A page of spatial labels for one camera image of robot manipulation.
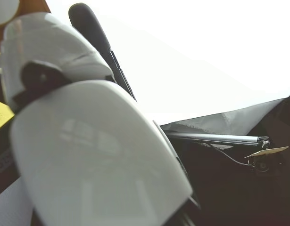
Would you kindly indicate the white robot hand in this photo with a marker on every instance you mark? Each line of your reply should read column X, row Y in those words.
column 93, row 153

